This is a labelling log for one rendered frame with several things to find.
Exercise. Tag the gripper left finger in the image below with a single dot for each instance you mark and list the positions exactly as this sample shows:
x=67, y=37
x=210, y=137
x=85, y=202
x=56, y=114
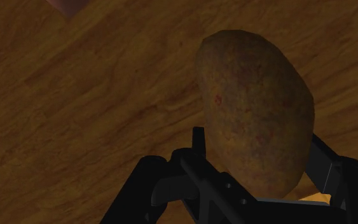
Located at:
x=169, y=183

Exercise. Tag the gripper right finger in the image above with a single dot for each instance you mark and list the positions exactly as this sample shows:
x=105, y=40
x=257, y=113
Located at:
x=343, y=176

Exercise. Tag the brown potato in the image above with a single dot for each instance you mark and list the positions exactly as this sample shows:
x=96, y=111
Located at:
x=254, y=114

